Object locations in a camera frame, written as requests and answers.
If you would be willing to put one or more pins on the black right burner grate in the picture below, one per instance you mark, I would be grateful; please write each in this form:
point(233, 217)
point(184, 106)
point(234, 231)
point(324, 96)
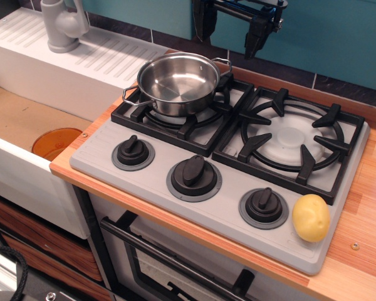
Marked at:
point(296, 144)

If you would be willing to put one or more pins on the black right stove knob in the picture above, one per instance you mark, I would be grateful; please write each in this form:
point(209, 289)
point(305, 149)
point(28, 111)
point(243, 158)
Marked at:
point(263, 209)

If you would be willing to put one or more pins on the grey toy faucet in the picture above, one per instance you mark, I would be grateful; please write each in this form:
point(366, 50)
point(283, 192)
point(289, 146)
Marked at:
point(64, 28)

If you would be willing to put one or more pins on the orange plastic sink drain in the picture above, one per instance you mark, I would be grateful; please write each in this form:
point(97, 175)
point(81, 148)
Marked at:
point(51, 144)

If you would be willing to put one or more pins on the white toy sink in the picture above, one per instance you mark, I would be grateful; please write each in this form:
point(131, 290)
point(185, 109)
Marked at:
point(41, 91)

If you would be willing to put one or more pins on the wooden drawer fronts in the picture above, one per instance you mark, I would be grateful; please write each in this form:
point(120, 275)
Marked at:
point(52, 251)

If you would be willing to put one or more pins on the black burner grate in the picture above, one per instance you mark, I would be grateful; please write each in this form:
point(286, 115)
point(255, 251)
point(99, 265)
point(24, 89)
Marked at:
point(198, 133)
point(296, 144)

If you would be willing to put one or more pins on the black stove knob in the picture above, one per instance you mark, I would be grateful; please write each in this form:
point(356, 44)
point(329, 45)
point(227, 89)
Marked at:
point(194, 180)
point(133, 154)
point(263, 209)

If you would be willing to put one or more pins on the yellow potato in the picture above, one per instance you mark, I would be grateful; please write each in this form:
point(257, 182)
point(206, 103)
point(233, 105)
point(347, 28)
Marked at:
point(311, 218)

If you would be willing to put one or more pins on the black left stove knob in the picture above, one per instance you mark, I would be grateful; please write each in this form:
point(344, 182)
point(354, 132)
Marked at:
point(133, 154)

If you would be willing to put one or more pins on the black middle stove knob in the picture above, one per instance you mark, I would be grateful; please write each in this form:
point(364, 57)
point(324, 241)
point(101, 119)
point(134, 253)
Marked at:
point(194, 180)

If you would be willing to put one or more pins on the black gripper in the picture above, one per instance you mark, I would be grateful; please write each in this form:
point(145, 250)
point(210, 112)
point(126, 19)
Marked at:
point(264, 19)

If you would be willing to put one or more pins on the grey toy stove top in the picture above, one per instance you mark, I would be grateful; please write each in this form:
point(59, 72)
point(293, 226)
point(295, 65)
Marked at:
point(220, 213)

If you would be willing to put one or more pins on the stainless steel pot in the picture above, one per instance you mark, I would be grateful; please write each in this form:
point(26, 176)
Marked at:
point(176, 84)

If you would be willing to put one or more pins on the oven door with handle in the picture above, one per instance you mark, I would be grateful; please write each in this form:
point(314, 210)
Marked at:
point(160, 264)

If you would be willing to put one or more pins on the black left burner grate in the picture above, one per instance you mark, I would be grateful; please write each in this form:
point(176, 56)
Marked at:
point(198, 133)

